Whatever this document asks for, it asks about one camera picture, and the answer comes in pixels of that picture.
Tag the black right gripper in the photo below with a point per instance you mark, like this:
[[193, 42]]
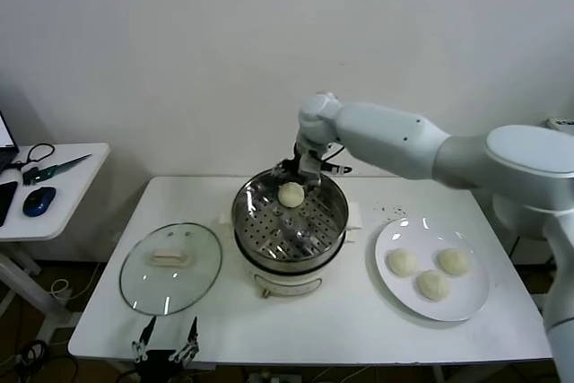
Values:
[[307, 159]]

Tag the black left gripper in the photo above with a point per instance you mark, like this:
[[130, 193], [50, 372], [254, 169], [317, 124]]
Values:
[[161, 362]]

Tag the white steamed baozi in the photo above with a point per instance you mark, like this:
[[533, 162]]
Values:
[[432, 285], [291, 194], [402, 262], [454, 261]]

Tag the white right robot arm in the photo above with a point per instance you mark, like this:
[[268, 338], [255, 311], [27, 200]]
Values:
[[394, 141]]

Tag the stainless steel steamer basket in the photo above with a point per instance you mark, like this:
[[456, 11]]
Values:
[[251, 239]]

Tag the cream electric cooker base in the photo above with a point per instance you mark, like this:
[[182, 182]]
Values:
[[287, 283]]

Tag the white side table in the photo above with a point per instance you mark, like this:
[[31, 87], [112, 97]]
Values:
[[76, 203]]

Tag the blue computer mouse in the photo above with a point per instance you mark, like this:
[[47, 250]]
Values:
[[39, 201]]

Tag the white round plate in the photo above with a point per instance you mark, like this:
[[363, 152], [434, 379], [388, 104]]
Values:
[[448, 307]]

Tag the computer monitor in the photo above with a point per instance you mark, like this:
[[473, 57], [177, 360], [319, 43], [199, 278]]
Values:
[[5, 150]]

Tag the white cabinet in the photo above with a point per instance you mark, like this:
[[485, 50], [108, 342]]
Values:
[[562, 123]]

